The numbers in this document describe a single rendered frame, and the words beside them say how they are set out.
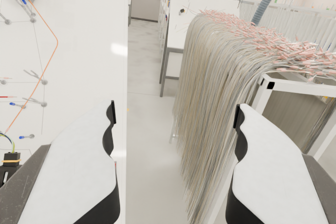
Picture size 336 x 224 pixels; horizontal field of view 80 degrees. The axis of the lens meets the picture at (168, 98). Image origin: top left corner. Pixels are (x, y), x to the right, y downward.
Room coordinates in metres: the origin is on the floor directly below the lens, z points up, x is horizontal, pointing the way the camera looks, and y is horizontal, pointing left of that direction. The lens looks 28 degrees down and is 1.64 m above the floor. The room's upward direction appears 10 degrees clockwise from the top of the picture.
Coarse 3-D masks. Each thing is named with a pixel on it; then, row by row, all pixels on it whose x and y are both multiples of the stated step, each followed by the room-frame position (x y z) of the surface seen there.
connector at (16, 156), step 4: (8, 152) 0.38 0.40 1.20; (16, 152) 0.38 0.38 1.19; (20, 152) 0.39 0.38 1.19; (4, 156) 0.36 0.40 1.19; (8, 156) 0.37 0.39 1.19; (12, 156) 0.37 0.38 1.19; (16, 156) 0.37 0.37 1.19; (4, 164) 0.35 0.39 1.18; (8, 164) 0.35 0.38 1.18; (12, 164) 0.36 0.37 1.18; (16, 164) 0.36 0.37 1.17
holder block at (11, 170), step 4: (20, 164) 0.38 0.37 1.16; (0, 168) 0.34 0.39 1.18; (4, 168) 0.34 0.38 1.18; (8, 168) 0.34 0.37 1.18; (12, 168) 0.35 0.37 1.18; (16, 168) 0.35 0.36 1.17; (0, 172) 0.33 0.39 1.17; (4, 172) 0.34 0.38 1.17; (8, 172) 0.34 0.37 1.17; (12, 172) 0.34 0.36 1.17; (0, 176) 0.33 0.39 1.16; (8, 176) 0.33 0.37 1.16; (0, 180) 0.32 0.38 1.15; (0, 184) 0.32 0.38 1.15
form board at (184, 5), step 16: (176, 0) 3.66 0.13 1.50; (192, 0) 3.73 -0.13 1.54; (208, 0) 3.80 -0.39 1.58; (224, 0) 3.87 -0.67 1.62; (176, 16) 3.48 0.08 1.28; (192, 16) 3.54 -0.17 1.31; (176, 32) 3.30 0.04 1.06; (176, 48) 3.09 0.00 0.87; (176, 64) 3.12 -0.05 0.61; (160, 80) 3.62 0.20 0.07; (160, 96) 3.07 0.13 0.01
